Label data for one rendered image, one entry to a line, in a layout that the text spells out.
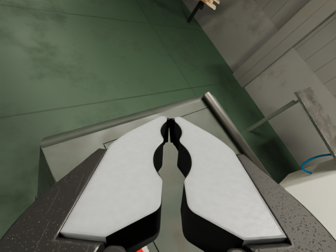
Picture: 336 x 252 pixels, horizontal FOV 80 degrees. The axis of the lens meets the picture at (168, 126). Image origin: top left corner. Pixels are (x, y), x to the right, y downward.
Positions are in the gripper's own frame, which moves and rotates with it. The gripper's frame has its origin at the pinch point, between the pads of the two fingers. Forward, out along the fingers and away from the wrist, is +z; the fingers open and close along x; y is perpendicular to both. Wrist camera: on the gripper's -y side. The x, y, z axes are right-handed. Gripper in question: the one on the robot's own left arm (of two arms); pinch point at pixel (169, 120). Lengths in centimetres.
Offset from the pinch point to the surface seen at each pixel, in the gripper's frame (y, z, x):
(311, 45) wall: 24, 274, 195
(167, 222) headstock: 25.3, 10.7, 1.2
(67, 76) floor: 51, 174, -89
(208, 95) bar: 13.8, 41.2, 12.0
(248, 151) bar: 24.5, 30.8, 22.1
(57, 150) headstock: 13.9, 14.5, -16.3
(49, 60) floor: 40, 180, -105
